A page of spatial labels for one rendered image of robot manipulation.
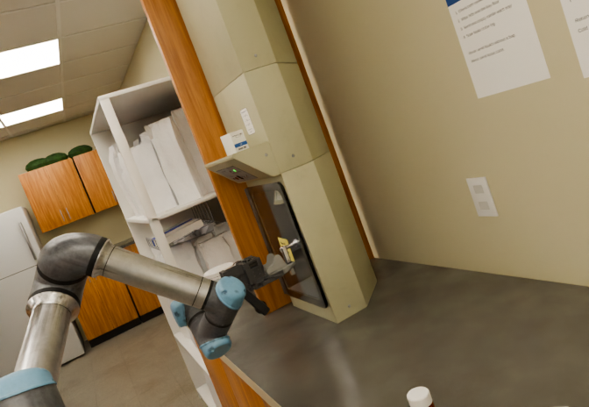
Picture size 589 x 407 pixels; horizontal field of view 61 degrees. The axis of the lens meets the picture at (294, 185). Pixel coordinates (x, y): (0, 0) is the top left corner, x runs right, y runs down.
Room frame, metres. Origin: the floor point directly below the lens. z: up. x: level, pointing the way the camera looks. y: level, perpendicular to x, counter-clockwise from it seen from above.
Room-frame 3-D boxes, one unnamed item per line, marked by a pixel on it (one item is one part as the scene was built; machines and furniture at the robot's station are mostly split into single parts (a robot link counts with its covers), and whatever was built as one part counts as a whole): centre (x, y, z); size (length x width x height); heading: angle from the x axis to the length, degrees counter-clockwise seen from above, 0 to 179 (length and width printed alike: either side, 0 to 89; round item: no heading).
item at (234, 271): (1.39, 0.22, 1.17); 0.12 x 0.08 x 0.09; 114
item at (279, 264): (1.41, 0.12, 1.17); 0.09 x 0.03 x 0.06; 106
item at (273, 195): (1.56, 0.09, 1.19); 0.30 x 0.01 x 0.40; 23
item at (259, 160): (1.54, 0.14, 1.46); 0.32 x 0.11 x 0.10; 24
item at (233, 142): (1.49, 0.12, 1.54); 0.05 x 0.05 x 0.06; 42
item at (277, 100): (1.61, -0.03, 1.33); 0.32 x 0.25 x 0.77; 24
